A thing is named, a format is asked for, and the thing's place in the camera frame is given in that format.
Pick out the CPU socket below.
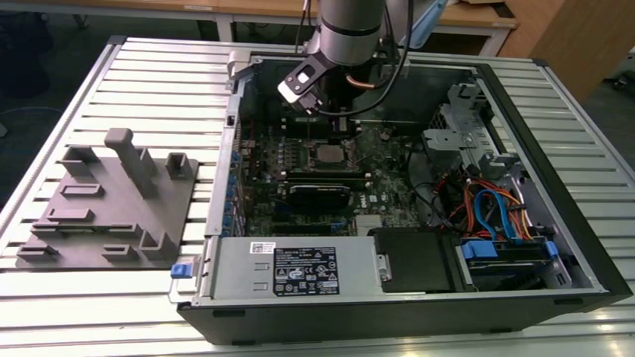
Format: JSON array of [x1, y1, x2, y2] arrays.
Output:
[[304, 139, 364, 173]]

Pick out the silver power supply unit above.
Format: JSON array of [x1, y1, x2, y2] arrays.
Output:
[[197, 236, 385, 300]]

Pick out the grey parts rack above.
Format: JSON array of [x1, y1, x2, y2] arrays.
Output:
[[13, 127, 200, 271]]

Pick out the copper cable connector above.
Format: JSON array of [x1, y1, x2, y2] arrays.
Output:
[[345, 74, 373, 91]]

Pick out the metal disk bay cage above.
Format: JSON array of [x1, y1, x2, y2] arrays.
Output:
[[420, 83, 529, 179]]

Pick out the black camera cable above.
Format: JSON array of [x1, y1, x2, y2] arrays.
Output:
[[315, 0, 412, 116]]

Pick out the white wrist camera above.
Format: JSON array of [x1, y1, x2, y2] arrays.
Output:
[[276, 55, 332, 112]]

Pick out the blue data wire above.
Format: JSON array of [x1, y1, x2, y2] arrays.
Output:
[[473, 189, 524, 245]]

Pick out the grey case latch handle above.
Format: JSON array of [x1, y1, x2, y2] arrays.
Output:
[[227, 50, 252, 81]]

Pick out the black bay cover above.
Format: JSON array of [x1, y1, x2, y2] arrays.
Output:
[[372, 228, 467, 295]]

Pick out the black PC case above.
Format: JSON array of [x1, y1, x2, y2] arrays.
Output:
[[176, 50, 634, 345]]

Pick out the silver chipset heatsink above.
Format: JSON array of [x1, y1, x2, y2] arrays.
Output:
[[355, 214, 387, 229]]

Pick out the hard disk in blue carrier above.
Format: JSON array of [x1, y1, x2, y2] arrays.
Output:
[[459, 239, 559, 293]]

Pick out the orange wire bundle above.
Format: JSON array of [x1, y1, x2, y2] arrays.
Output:
[[448, 178, 540, 241]]

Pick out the black wire bundle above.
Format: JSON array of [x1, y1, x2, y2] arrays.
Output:
[[404, 147, 451, 228]]

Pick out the graphics card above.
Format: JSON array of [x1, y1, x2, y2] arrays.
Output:
[[285, 184, 352, 213]]

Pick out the blue floor cable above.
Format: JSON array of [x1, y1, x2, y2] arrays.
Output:
[[0, 106, 64, 117]]

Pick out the silver CPU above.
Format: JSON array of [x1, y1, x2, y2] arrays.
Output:
[[316, 144, 347, 163]]

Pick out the wooden desk white legs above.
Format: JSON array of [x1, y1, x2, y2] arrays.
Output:
[[0, 0, 235, 44], [217, 0, 520, 57]]

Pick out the wooden cabinet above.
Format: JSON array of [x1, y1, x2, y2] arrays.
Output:
[[500, 0, 635, 102]]

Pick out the black RAM slot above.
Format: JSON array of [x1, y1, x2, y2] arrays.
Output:
[[287, 170, 369, 176], [284, 118, 359, 126], [287, 173, 371, 179], [285, 128, 360, 135], [284, 123, 359, 130]]

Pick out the green motherboard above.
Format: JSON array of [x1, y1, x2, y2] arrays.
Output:
[[232, 118, 437, 237]]

